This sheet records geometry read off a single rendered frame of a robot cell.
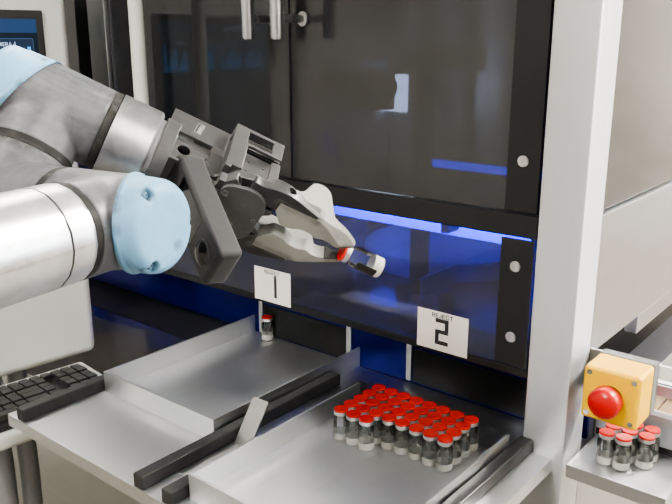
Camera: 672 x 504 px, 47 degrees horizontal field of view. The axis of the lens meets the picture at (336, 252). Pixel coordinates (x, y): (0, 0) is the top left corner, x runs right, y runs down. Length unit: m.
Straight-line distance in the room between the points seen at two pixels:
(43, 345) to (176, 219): 1.06
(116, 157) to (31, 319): 0.93
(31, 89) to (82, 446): 0.60
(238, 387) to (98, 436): 0.24
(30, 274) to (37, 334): 1.10
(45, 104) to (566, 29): 0.60
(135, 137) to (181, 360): 0.75
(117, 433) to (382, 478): 0.40
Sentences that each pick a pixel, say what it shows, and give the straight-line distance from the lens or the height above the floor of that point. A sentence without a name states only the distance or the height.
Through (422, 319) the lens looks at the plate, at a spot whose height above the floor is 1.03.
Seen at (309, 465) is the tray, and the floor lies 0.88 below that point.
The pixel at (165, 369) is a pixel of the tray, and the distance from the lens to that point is 1.37.
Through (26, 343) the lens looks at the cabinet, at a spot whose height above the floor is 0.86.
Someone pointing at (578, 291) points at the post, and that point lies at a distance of 1.02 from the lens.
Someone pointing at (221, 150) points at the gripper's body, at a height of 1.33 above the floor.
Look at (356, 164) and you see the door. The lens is 1.18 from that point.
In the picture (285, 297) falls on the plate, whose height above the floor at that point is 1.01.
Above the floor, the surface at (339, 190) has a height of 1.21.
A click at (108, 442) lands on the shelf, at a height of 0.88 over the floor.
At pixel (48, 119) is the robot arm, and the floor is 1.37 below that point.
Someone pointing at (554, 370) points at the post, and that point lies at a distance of 1.07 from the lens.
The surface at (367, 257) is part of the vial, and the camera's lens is 0.77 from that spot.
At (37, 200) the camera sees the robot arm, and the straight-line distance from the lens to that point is 0.56.
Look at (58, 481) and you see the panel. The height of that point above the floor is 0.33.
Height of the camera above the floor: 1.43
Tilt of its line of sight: 16 degrees down
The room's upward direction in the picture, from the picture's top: straight up
